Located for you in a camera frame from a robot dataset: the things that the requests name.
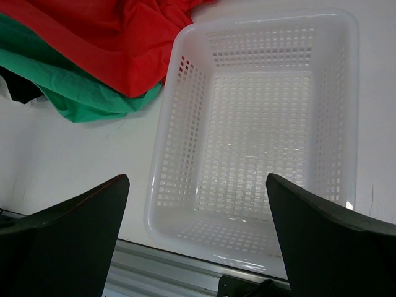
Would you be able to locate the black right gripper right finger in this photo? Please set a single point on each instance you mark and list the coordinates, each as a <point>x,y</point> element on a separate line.
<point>327,249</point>

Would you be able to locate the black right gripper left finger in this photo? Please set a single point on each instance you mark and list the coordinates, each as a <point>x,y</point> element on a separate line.
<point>66,249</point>

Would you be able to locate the green tank top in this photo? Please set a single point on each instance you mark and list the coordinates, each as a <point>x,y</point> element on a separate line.
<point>75,94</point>

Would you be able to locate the black tank top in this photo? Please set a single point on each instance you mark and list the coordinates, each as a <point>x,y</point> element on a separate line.
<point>20,89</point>

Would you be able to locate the red tank top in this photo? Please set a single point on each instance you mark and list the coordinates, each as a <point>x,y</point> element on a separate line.
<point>125,44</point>

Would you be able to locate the white plastic perforated basket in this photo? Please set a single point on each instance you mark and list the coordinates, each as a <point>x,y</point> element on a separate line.
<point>245,97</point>

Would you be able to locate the aluminium front frame rail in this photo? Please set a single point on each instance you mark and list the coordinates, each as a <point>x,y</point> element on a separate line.
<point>142,271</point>

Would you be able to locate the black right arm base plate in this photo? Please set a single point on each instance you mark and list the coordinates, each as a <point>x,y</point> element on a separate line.
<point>230,286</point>

